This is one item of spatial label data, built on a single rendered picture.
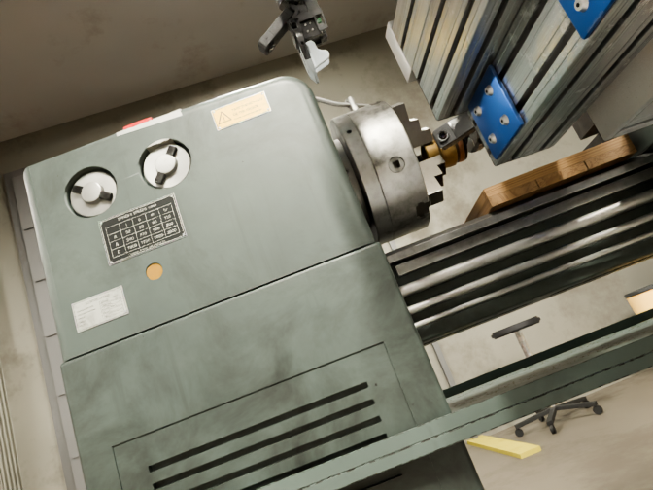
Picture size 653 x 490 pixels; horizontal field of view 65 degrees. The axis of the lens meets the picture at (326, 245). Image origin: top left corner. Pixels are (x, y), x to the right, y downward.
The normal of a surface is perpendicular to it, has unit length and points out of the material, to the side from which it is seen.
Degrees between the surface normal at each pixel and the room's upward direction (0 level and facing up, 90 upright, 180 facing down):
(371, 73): 90
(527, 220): 90
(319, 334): 90
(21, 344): 90
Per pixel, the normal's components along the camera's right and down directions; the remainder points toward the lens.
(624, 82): -0.94, 0.33
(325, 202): -0.09, -0.26
